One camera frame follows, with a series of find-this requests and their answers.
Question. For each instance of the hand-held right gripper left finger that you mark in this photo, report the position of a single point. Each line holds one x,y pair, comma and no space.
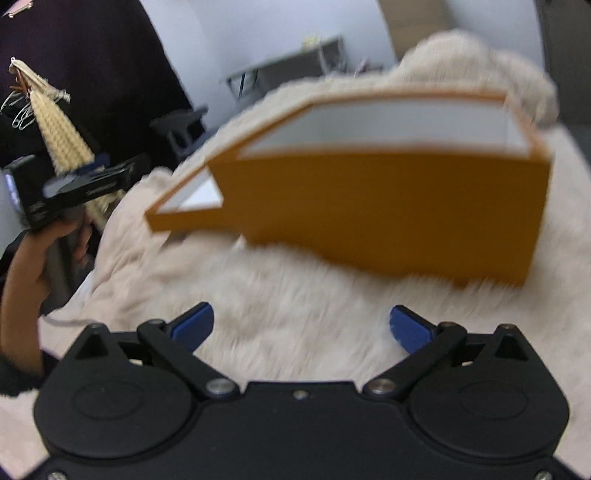
191,325

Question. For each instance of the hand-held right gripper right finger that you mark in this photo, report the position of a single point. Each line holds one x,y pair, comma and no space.
411,330

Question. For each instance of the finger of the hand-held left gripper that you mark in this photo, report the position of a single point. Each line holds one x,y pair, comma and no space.
120,168
83,188

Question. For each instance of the large orange cardboard box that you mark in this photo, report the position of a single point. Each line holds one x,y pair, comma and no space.
383,207

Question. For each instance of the person's left forearm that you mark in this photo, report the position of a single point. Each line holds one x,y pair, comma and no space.
21,327

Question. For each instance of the person's left hand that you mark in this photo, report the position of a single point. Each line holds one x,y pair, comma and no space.
32,258

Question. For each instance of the beige knitted towel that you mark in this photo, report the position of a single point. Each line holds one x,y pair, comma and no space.
60,134

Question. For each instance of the black chair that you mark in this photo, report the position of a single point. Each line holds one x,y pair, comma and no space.
182,127

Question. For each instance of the orange box lid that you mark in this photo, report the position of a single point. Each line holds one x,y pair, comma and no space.
180,219

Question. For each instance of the bunch of clothes hangers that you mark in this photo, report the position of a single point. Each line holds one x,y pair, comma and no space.
21,113

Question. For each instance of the black curtain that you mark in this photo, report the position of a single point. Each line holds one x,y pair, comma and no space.
106,55

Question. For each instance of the cream fluffy blanket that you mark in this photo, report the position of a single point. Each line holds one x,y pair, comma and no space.
300,286

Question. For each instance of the grey metal desk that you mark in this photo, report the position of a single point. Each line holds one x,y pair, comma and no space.
286,64

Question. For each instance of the white curtain rail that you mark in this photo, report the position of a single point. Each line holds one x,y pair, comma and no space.
18,5

